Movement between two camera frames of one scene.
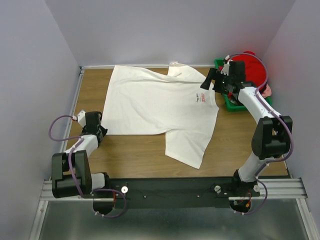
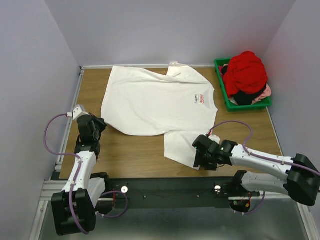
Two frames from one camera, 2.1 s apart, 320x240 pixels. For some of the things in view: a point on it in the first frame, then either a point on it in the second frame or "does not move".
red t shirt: [255, 71] does not move
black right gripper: [215, 74] to [199, 160]
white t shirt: [174, 101] does not move
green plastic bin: [229, 106] does not move
